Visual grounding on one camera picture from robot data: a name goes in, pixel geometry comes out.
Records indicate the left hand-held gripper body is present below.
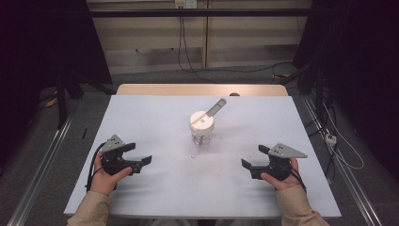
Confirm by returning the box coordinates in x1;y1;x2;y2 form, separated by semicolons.
99;134;144;191

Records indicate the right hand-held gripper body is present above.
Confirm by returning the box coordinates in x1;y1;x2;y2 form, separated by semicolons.
249;142;309;182

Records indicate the clear jar with white lid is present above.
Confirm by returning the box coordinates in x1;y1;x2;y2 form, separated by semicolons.
188;97;228;147

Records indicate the person's right hand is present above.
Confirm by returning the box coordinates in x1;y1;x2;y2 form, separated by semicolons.
260;157;303;192

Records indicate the person's left hand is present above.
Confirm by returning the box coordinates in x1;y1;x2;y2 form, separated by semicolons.
89;152;134;197

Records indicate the white board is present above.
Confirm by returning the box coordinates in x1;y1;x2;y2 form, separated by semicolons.
63;94;343;220

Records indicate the white power strip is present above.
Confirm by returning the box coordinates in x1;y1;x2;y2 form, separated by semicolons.
325;133;338;147

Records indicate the black metal stand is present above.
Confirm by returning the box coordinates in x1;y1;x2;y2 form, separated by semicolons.
54;71;116;130
276;57;328;127

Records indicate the wooden table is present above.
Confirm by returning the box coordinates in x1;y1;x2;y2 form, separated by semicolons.
116;83;289;97

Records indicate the dark curtain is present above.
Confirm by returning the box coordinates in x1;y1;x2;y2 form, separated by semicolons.
293;0;399;182
0;0;113;170

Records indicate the black horizontal bar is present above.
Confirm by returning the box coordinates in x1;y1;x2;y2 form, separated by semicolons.
88;8;312;19

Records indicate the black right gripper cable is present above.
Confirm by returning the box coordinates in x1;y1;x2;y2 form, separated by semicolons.
280;163;308;193

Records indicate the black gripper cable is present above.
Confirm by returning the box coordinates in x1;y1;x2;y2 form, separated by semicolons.
280;163;308;193
85;142;107;193

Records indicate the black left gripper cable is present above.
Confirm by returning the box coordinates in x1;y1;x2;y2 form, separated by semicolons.
85;142;107;193

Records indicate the white cable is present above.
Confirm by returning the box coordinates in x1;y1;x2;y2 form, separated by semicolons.
322;102;365;171

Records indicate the metal floor rail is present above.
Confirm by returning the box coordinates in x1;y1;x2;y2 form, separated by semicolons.
6;115;77;226
301;95;383;226

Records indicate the black floor cable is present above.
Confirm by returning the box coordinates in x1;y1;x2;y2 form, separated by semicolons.
180;61;297;75

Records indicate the black hanging wall cable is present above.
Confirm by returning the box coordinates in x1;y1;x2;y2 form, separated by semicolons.
177;7;219;85

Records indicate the white wall outlet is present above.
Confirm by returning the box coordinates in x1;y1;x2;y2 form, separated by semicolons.
174;0;199;9

